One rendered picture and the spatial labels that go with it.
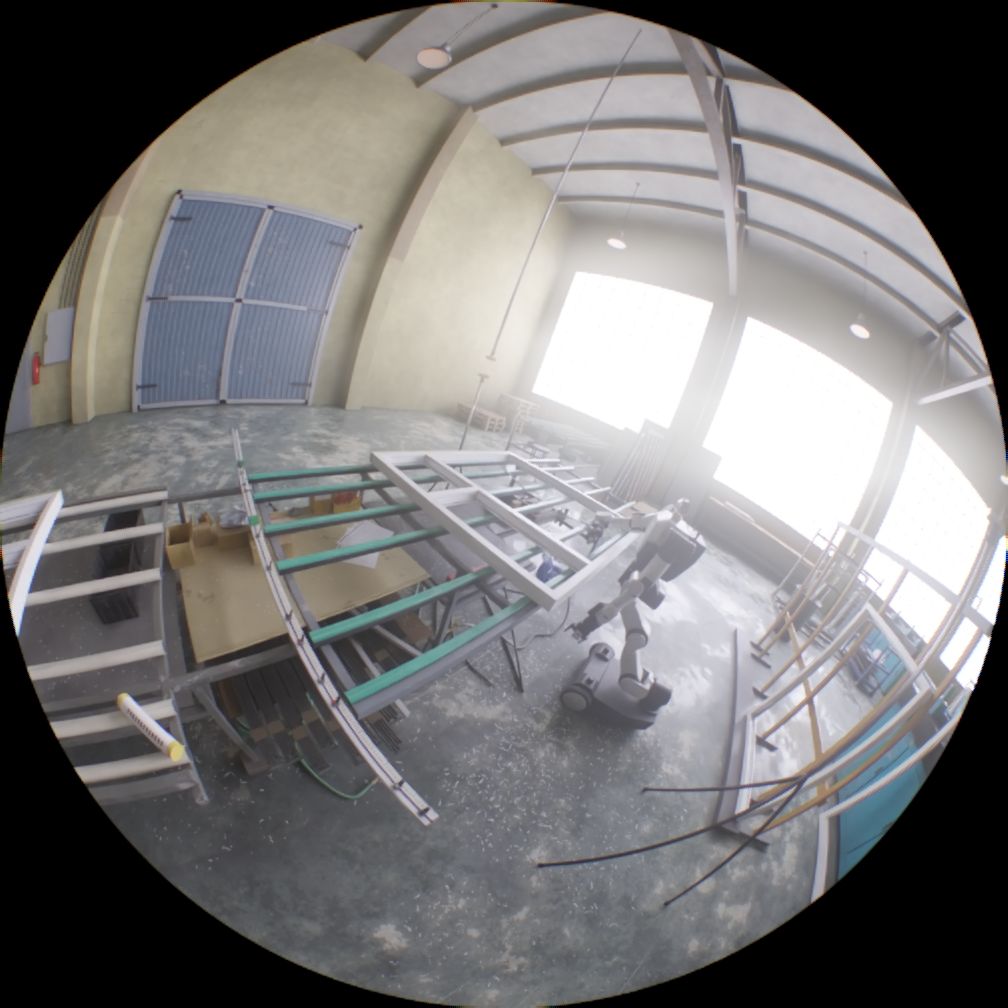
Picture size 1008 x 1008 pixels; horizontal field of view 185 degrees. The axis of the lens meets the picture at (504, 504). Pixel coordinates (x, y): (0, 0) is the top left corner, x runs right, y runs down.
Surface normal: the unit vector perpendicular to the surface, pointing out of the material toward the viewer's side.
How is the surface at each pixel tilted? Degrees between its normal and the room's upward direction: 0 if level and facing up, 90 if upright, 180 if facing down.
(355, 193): 90
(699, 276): 90
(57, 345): 90
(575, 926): 0
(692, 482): 90
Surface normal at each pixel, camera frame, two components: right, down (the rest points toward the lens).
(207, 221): 0.72, 0.49
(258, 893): 0.32, -0.87
